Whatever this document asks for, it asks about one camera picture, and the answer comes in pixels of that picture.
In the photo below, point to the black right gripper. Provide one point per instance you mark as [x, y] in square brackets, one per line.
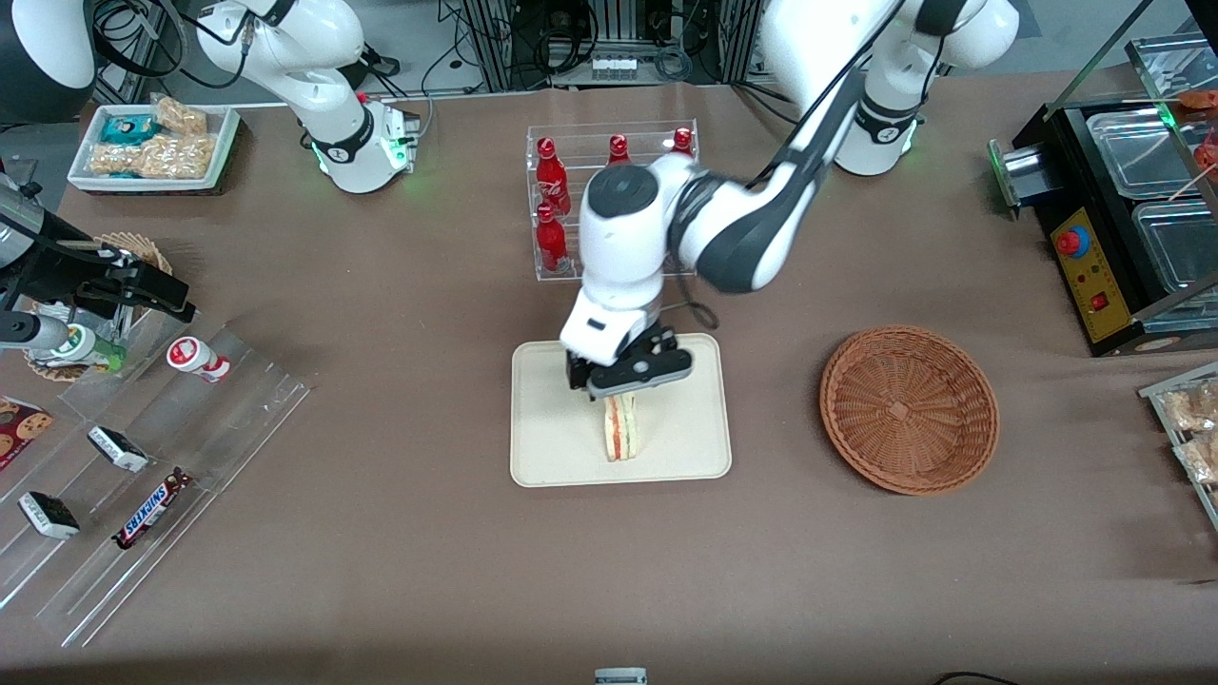
[59, 269]

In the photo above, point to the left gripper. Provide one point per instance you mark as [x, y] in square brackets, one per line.
[578, 372]

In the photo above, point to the triangle sandwich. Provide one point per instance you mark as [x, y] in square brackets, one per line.
[620, 433]

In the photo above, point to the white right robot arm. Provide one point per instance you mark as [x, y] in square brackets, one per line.
[324, 105]

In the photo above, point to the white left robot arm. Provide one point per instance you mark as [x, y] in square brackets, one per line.
[742, 228]

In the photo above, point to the small light wicker basket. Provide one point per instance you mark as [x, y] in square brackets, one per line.
[143, 255]

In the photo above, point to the cream rectangular plastic tray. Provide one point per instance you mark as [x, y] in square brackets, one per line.
[561, 428]

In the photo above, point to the white snack tray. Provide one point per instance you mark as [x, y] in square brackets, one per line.
[86, 181]

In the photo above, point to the large brown wicker basket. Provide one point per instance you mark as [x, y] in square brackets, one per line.
[909, 411]

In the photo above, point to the grey tray of pastries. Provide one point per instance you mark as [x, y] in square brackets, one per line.
[1166, 404]

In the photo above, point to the green drink bottle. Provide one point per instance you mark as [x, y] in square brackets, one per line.
[81, 348]

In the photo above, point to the red and white yogurt bottle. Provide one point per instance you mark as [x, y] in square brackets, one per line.
[195, 359]

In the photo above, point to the large clear snack bag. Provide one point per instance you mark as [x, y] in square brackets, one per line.
[157, 157]

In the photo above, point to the red cola bottle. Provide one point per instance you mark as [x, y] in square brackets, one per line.
[552, 181]
[618, 148]
[551, 243]
[682, 142]

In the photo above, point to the teal snack packet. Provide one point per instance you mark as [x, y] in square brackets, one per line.
[127, 128]

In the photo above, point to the black box with white label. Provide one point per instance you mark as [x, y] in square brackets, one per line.
[48, 515]
[117, 449]

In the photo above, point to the chocolate chip cookie packet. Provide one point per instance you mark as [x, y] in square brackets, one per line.
[21, 430]

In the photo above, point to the small clear snack bag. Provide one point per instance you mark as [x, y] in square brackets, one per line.
[181, 116]

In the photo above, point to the clear acrylic stepped display stand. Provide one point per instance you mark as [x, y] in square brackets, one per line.
[219, 428]

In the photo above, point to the clear acrylic bottle rack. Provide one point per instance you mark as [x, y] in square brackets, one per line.
[609, 128]

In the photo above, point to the Snickers chocolate bar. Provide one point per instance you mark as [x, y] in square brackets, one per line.
[150, 509]

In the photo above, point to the white power strip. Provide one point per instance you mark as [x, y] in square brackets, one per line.
[614, 68]

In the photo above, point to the small grey device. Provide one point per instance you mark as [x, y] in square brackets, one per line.
[620, 677]

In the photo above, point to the red emergency stop button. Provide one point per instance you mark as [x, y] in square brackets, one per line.
[1070, 244]

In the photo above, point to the black food warmer appliance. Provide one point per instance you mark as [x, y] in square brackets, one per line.
[1094, 276]

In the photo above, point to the metal food pan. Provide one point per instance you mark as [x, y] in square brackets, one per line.
[1137, 152]
[1180, 247]

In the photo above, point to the wrapped pastry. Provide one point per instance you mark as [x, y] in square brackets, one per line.
[1194, 407]
[1201, 459]

